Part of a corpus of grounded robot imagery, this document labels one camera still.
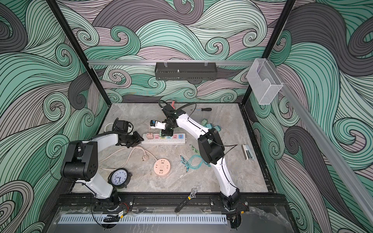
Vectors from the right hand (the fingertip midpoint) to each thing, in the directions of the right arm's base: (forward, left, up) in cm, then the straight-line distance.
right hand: (164, 130), depth 93 cm
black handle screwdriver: (+27, -28, -9) cm, 40 cm away
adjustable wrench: (-36, -18, -8) cm, 41 cm away
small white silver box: (-11, -54, -7) cm, 55 cm away
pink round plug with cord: (-16, +11, -5) cm, 21 cm away
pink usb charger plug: (-3, +9, -1) cm, 10 cm away
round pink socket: (-22, -1, -5) cm, 23 cm away
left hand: (-3, +15, -5) cm, 16 cm away
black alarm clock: (-29, +23, -5) cm, 37 cm away
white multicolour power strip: (-3, -8, -5) cm, 10 cm away
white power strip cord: (+8, +44, -5) cm, 45 cm away
